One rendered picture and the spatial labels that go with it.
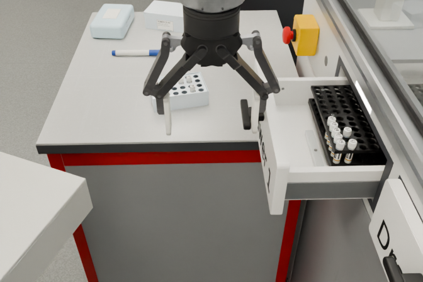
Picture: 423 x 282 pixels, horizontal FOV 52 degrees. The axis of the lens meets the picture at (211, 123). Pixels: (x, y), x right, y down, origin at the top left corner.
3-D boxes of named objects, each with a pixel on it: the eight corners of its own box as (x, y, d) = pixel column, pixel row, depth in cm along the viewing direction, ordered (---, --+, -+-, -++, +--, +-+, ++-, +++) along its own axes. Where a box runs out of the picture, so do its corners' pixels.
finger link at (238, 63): (213, 39, 62) (220, 33, 62) (260, 87, 68) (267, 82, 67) (213, 52, 59) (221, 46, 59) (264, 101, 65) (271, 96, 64)
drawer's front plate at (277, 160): (270, 216, 67) (277, 165, 60) (251, 104, 89) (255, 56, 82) (282, 216, 67) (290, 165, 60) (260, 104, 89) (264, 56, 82)
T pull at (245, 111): (243, 131, 70) (243, 124, 69) (240, 104, 76) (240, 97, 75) (265, 131, 70) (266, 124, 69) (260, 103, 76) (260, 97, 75)
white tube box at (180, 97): (154, 112, 96) (152, 99, 94) (149, 91, 103) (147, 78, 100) (208, 104, 98) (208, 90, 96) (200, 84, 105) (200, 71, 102)
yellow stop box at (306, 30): (293, 56, 100) (297, 28, 95) (287, 41, 105) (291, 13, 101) (315, 56, 100) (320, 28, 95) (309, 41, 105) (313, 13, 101)
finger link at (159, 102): (162, 87, 64) (142, 87, 64) (165, 114, 67) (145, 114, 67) (163, 81, 65) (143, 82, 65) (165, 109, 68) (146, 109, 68)
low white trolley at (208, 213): (97, 325, 136) (34, 143, 88) (123, 180, 184) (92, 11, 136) (282, 321, 137) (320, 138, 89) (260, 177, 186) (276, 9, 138)
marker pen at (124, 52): (112, 56, 115) (111, 51, 114) (112, 53, 116) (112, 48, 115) (164, 56, 115) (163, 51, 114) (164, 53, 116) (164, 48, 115)
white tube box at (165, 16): (145, 28, 128) (143, 11, 124) (155, 16, 134) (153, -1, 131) (186, 33, 125) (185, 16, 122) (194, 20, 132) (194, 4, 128)
